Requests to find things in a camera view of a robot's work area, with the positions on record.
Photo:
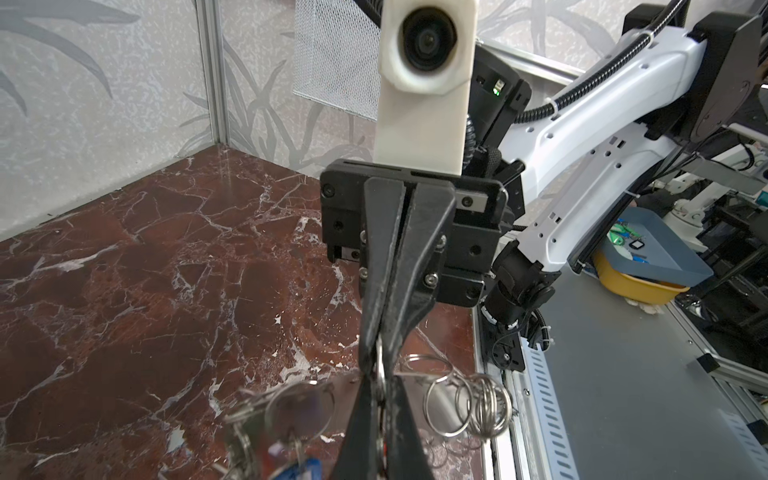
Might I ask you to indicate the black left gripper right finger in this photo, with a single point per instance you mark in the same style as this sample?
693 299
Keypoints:
402 453

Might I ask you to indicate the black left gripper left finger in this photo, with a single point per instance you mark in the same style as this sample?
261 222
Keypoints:
358 457

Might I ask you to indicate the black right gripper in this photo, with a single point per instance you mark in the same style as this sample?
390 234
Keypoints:
452 227

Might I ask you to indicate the bunch of coloured keys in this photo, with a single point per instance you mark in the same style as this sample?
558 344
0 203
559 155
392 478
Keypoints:
301 467

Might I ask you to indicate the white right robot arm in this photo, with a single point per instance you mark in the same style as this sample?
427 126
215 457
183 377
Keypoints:
566 163

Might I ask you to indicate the yellow and grey bin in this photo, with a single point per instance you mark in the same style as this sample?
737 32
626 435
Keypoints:
643 260

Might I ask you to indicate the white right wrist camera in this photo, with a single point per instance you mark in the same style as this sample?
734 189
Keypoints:
426 55

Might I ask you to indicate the white wire mesh basket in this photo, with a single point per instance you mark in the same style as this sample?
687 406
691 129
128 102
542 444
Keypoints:
336 50

